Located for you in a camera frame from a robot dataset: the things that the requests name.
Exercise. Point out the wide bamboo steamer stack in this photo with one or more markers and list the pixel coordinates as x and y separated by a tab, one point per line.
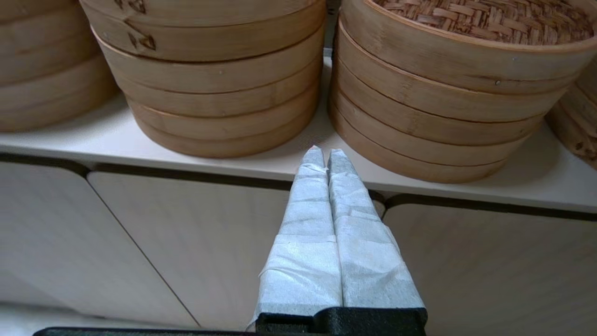
578	121

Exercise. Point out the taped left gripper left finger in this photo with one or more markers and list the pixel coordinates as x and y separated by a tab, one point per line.
303	252

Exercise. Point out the small woven bamboo steamer lid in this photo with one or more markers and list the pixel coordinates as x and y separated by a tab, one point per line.
443	65

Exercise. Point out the medium bamboo steamer stack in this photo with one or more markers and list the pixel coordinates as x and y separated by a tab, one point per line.
214	102

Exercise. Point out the tall bamboo steamer stack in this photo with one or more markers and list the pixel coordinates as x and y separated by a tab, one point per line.
46	84

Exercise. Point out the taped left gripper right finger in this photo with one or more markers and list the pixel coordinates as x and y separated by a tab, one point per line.
368	261

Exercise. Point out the short bamboo steamer stack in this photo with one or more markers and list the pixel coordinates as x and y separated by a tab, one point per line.
419	140

